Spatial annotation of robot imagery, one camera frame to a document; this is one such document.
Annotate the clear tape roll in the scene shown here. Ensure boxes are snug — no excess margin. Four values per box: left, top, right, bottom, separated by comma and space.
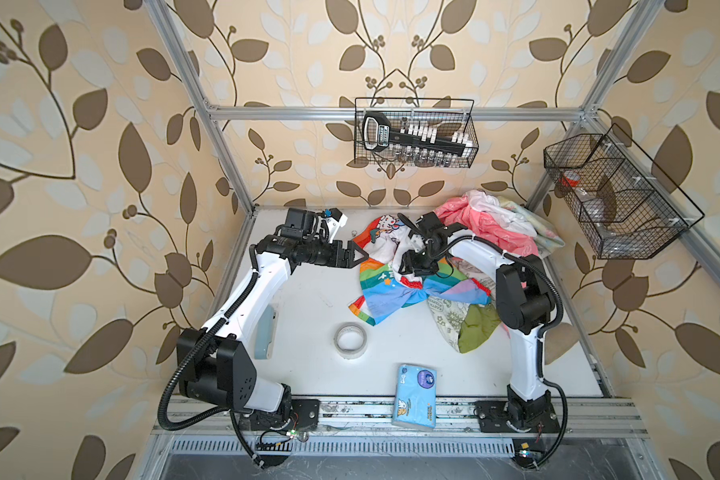
333, 323, 368, 360

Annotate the red cap clear bottle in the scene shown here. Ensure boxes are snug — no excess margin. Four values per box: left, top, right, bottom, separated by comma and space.
561, 170, 604, 232

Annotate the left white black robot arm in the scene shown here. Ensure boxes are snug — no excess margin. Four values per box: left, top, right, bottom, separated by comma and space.
157, 208, 368, 431

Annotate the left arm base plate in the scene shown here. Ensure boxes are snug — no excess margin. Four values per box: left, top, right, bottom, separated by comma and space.
243, 397, 321, 432

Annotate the pink patterned cloth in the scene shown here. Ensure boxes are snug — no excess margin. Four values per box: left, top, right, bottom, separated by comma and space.
435, 193, 539, 256

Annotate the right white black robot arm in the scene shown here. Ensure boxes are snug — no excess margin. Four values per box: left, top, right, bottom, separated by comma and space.
398, 212, 564, 431

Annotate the pastel floral cloth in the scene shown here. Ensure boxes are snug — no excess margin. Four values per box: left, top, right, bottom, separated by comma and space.
500, 197, 565, 258

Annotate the black white tool set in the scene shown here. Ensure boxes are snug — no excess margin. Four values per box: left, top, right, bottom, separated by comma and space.
354, 109, 479, 162

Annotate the back black wire basket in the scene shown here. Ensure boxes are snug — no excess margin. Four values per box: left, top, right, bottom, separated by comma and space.
354, 96, 479, 169

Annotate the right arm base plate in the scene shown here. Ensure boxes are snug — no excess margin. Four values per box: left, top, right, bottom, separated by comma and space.
474, 400, 560, 435

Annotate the black wire basket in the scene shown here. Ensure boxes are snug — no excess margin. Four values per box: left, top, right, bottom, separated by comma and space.
354, 96, 479, 169
543, 124, 705, 260

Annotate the rainbow striped cloth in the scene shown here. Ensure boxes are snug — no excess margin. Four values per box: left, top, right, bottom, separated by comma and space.
349, 215, 491, 325

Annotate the olive green cloth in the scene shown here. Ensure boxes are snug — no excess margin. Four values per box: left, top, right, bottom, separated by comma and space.
458, 304, 501, 354

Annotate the cream green patterned cloth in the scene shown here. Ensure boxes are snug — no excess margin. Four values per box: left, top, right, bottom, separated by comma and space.
427, 259, 495, 353

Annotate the aluminium frame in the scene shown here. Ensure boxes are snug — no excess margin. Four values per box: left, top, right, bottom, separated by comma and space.
137, 0, 720, 480

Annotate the white cloth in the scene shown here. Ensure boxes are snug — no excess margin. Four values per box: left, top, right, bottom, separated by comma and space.
465, 190, 537, 238

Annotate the blue tissue pack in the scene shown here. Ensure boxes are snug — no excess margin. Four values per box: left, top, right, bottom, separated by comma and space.
392, 364, 437, 430

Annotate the right black wire basket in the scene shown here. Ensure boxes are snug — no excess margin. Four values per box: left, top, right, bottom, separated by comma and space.
543, 124, 705, 260

